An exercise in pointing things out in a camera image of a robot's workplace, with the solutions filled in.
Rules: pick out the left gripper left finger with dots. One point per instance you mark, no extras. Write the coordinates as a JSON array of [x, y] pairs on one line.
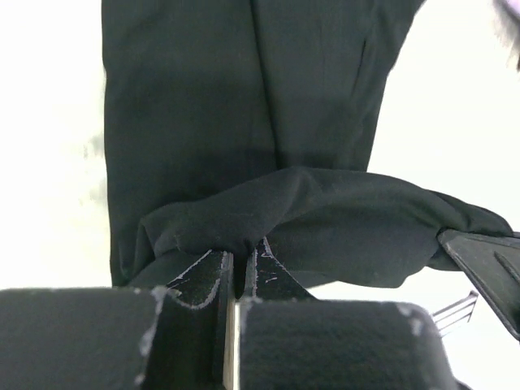
[[178, 336]]

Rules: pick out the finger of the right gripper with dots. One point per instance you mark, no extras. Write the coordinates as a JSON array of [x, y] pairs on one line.
[[492, 265]]

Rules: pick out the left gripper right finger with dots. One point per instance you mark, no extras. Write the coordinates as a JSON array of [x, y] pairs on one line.
[[292, 340]]

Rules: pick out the black floral t shirt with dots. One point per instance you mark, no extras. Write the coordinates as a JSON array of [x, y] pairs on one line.
[[228, 123]]

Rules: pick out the folded lavender t shirt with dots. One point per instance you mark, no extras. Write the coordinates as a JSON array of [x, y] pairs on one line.
[[504, 20]]

